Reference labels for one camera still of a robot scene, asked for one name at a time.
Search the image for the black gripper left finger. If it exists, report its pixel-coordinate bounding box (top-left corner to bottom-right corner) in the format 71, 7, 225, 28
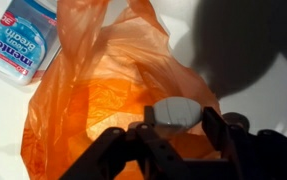
58, 105, 184, 180

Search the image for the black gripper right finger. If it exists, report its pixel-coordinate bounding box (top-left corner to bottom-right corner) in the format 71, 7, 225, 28
201, 106, 287, 180

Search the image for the small white container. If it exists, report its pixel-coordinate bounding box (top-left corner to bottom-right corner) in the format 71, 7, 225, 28
152, 96, 203, 129

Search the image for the orange plastic bag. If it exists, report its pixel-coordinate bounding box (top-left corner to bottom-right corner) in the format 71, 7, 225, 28
20, 0, 222, 180

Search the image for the blue Mentos gum box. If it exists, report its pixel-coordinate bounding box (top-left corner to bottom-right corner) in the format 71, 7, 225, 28
0, 0, 59, 87

